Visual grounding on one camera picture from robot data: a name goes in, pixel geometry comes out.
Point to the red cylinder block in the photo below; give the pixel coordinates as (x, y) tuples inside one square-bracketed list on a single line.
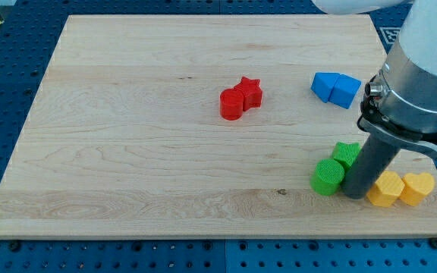
[(231, 104)]

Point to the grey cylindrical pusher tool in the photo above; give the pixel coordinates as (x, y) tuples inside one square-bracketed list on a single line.
[(372, 160)]

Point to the yellow hexagon block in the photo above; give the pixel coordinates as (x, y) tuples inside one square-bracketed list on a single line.
[(386, 190)]

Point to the green star block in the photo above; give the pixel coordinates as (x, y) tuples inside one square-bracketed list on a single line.
[(345, 154)]

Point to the blue triangular block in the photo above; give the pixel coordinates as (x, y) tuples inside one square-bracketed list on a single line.
[(323, 84)]

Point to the green cylinder block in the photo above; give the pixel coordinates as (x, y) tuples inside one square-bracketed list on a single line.
[(327, 177)]

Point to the fiducial marker tag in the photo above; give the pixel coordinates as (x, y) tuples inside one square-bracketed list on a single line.
[(388, 35)]

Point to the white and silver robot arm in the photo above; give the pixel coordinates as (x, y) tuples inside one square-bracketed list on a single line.
[(399, 107)]

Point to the blue cube block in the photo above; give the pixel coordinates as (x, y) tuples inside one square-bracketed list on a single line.
[(344, 91)]

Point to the yellow heart block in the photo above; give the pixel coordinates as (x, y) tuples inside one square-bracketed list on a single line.
[(416, 188)]

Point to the light wooden board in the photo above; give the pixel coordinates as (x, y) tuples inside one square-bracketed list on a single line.
[(125, 141)]

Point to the red star block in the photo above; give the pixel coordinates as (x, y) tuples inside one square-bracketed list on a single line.
[(251, 91)]

